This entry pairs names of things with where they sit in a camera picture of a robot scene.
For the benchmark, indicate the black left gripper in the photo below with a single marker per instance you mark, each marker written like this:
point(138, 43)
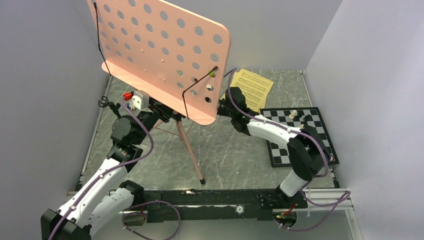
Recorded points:
point(160, 110)

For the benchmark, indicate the yellow sheet music page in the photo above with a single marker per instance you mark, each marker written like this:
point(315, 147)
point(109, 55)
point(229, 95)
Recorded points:
point(254, 87)

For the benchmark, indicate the pink music stand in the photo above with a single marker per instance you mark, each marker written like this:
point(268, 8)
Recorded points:
point(158, 47)

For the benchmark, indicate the black microphone stand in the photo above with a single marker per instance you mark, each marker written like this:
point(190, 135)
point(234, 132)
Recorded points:
point(114, 107)

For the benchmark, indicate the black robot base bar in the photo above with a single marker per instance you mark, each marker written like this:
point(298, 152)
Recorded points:
point(196, 204)

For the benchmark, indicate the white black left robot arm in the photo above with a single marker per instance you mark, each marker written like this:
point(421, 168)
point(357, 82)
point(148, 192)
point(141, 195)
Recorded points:
point(82, 216)

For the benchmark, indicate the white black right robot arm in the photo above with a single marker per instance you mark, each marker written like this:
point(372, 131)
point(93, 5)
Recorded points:
point(307, 153)

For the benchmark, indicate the white chess piece upper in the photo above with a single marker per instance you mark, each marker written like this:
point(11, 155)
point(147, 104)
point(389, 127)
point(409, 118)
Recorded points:
point(293, 114)

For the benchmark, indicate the colourful toy block vehicle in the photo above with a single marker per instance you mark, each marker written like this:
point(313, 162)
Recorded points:
point(209, 74)

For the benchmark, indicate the black chess piece left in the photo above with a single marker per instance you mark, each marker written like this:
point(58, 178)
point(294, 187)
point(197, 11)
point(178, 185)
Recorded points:
point(299, 114)

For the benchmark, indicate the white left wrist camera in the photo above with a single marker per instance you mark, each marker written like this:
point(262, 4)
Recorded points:
point(137, 100)

